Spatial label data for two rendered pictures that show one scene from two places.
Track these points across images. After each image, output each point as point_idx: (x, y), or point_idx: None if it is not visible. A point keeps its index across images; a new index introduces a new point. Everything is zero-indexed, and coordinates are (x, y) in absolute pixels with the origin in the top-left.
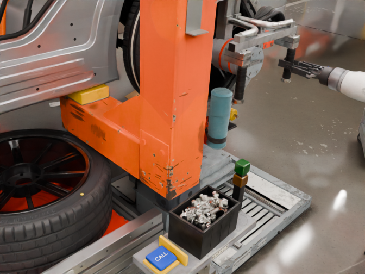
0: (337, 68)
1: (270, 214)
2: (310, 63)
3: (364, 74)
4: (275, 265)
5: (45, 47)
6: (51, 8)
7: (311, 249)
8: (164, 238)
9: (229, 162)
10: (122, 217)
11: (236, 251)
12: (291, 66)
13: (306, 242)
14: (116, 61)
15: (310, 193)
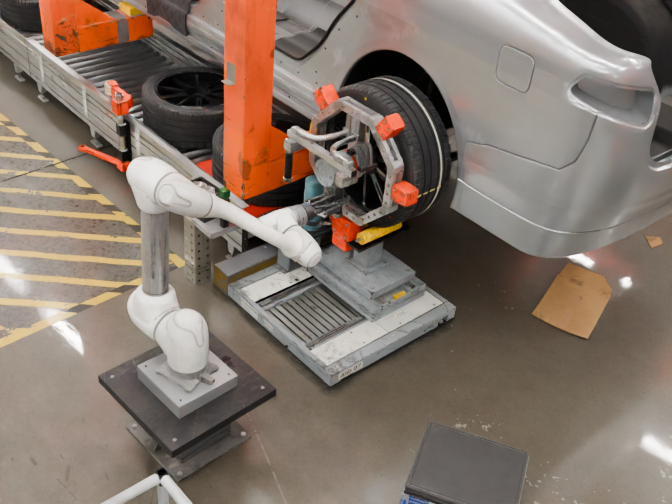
0: (298, 205)
1: (307, 339)
2: (332, 207)
3: (278, 212)
4: (248, 338)
5: (301, 75)
6: (313, 55)
7: (264, 369)
8: None
9: (377, 305)
10: (265, 212)
11: (254, 300)
12: (323, 194)
13: (274, 368)
14: None
15: (357, 399)
